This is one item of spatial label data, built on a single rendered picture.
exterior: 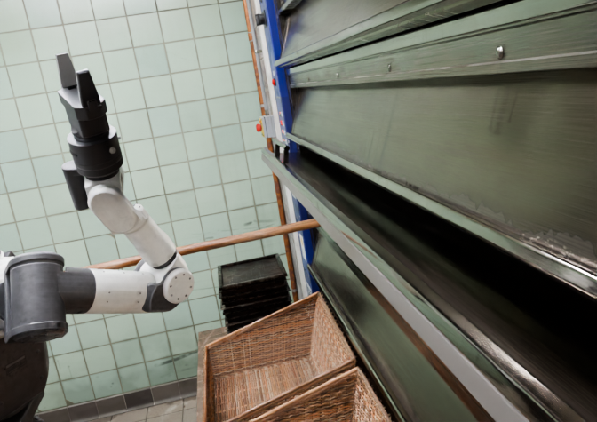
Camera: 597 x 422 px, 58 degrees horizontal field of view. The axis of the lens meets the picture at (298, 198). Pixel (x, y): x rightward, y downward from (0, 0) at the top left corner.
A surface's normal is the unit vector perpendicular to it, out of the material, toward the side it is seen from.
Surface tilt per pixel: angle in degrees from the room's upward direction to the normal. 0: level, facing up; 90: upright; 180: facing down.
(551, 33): 90
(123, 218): 114
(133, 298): 97
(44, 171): 90
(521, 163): 69
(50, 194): 90
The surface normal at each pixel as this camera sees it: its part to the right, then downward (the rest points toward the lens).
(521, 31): -0.97, 0.18
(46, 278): 0.70, -0.40
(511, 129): -0.96, -0.16
